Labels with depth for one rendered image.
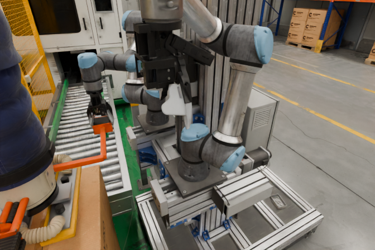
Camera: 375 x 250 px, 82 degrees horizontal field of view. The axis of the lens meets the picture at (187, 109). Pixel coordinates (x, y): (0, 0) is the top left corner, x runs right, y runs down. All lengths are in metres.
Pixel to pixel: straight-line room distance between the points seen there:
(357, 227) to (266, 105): 1.59
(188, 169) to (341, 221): 1.80
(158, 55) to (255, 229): 1.66
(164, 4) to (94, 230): 0.88
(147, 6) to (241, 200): 0.89
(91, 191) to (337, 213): 2.11
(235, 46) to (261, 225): 1.48
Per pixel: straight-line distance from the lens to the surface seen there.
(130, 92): 1.33
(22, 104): 0.76
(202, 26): 0.72
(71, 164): 0.95
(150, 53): 0.41
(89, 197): 1.15
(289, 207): 2.12
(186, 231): 1.83
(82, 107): 2.85
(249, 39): 0.75
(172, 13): 0.40
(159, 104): 1.29
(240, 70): 0.77
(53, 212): 0.97
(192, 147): 0.88
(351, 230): 2.49
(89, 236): 1.03
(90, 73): 0.99
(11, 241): 0.79
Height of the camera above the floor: 1.77
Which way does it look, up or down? 29 degrees down
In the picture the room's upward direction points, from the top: straight up
